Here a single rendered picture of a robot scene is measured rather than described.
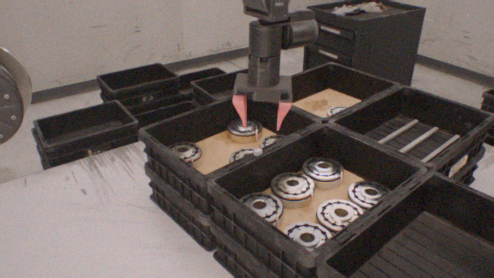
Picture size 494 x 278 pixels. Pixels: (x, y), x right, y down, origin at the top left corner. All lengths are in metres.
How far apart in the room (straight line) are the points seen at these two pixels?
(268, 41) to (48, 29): 3.15
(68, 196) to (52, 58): 2.59
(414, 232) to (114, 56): 3.34
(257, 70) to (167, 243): 0.54
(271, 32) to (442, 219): 0.57
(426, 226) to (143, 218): 0.71
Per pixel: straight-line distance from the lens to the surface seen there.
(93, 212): 1.21
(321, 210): 0.90
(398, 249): 0.90
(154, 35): 4.00
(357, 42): 2.38
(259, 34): 0.69
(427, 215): 1.00
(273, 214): 0.88
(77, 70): 3.87
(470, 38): 4.36
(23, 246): 1.18
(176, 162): 0.94
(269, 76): 0.71
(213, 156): 1.12
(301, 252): 0.70
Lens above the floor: 1.43
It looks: 30 degrees down
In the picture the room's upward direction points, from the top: straight up
